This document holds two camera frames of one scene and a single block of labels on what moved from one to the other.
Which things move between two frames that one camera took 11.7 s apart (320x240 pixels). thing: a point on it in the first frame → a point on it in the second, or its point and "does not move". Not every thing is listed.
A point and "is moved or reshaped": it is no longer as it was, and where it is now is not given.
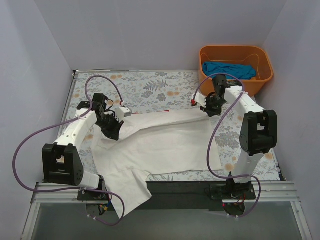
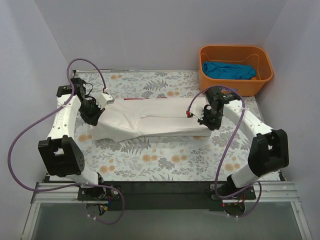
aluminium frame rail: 266,192 does not move
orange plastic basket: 257,58 does not move
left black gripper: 110,125 → 92,115
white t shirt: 152,143 is moved or reshaped
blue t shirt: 240,71 does not move
